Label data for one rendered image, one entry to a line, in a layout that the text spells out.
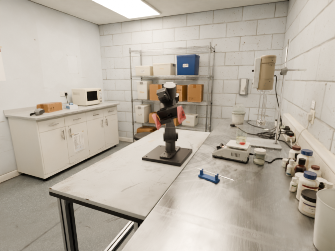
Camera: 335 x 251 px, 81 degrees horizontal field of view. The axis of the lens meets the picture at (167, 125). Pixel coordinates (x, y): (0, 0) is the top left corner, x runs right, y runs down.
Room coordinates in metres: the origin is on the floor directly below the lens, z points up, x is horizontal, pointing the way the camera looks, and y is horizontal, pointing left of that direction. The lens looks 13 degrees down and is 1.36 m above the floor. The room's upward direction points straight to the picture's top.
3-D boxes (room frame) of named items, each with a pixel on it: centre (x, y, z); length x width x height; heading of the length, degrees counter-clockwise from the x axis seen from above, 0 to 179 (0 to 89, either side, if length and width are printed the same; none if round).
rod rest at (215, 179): (0.86, -0.20, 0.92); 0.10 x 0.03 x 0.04; 50
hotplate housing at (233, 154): (1.13, -0.40, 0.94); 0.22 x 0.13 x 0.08; 59
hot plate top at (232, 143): (1.12, -0.42, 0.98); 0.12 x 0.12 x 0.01; 59
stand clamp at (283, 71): (1.39, -0.79, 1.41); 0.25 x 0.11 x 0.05; 67
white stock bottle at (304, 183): (0.69, -0.54, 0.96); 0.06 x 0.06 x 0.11
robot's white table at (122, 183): (1.24, 0.07, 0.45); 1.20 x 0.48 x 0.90; 157
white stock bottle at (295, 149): (1.01, -0.69, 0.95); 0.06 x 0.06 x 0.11
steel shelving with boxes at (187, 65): (3.59, -0.06, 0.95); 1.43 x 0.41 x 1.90; 67
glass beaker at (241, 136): (1.12, -0.44, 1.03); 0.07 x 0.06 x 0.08; 64
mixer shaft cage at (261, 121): (1.40, -0.67, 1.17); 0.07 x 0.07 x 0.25
